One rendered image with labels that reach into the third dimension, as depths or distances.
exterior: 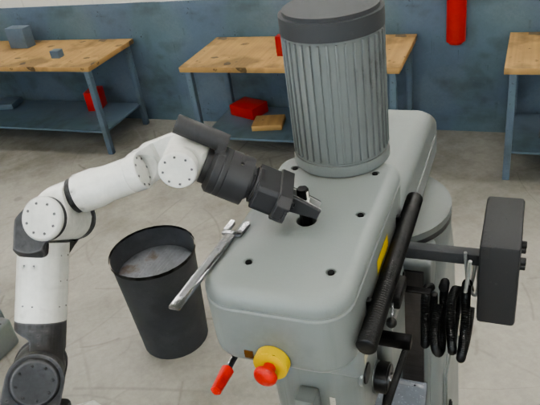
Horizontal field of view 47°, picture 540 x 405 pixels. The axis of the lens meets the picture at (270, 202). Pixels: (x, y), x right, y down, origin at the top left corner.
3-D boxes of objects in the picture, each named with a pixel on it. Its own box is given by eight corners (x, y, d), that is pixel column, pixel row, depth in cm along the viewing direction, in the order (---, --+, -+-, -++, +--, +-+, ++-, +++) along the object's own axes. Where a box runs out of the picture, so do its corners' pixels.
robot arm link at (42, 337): (9, 327, 106) (6, 408, 105) (65, 326, 108) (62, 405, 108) (17, 315, 117) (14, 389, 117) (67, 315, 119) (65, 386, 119)
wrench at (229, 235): (185, 312, 97) (183, 308, 96) (163, 308, 98) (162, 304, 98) (250, 225, 115) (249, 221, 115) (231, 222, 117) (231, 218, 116)
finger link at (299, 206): (315, 219, 113) (284, 207, 112) (322, 206, 111) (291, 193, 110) (315, 224, 111) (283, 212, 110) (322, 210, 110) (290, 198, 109)
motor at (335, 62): (378, 182, 122) (370, 18, 105) (282, 175, 129) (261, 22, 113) (398, 136, 137) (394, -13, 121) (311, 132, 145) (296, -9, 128)
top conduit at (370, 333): (377, 357, 99) (376, 341, 98) (351, 353, 101) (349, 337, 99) (423, 205, 134) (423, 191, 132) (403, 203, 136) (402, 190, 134)
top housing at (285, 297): (351, 385, 101) (345, 311, 92) (206, 357, 110) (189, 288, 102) (405, 222, 137) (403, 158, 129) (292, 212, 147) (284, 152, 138)
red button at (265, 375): (276, 391, 100) (272, 374, 98) (253, 386, 102) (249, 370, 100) (283, 376, 103) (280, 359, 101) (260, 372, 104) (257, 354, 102)
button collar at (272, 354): (288, 383, 103) (284, 357, 100) (255, 376, 105) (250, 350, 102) (292, 374, 104) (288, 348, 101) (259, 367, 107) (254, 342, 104)
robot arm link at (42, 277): (43, 197, 121) (38, 312, 121) (2, 194, 109) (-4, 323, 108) (98, 198, 119) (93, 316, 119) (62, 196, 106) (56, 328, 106)
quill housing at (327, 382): (367, 472, 134) (358, 367, 117) (277, 451, 141) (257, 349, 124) (386, 402, 148) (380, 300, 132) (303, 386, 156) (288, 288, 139)
